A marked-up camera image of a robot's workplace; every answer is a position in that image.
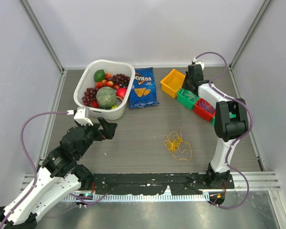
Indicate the small watermelon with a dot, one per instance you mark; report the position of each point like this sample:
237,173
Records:
106,97

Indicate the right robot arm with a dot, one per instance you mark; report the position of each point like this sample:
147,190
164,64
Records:
230,124

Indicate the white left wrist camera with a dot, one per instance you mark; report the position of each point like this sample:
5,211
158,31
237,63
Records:
81,116

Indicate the green lime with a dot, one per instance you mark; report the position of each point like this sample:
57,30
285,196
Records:
99,75

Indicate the green plastic bin near yellow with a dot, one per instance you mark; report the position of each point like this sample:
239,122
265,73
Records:
187,98

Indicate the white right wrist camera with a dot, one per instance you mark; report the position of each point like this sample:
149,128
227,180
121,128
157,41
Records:
195,61

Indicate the purple grape bunch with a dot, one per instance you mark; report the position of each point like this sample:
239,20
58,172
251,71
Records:
89,98
120,80

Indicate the green plastic bin far right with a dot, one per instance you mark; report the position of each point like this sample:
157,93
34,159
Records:
213,122

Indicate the white slotted cable duct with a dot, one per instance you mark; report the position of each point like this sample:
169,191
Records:
166,197

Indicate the peaches in basket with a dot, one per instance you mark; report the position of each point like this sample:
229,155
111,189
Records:
107,82

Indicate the lower purple grape bunch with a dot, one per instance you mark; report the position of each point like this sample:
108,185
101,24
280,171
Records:
89,98

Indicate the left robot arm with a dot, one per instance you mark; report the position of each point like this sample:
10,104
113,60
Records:
59,175

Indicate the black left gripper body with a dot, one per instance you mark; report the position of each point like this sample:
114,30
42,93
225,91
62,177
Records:
101,134

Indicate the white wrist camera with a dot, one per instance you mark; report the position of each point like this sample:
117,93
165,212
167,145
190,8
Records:
81,116
195,61

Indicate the upper purple grape bunch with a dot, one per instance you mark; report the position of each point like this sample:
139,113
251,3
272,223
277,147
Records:
120,80

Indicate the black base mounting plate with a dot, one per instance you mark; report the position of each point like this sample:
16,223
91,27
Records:
150,184

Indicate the blue Doritos chip bag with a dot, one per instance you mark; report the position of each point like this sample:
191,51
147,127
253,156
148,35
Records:
143,91

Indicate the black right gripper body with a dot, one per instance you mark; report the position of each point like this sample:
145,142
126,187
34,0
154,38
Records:
187,81

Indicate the white fruit basket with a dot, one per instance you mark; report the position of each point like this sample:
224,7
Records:
87,81

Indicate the red plastic bin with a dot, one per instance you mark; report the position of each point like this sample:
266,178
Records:
204,110

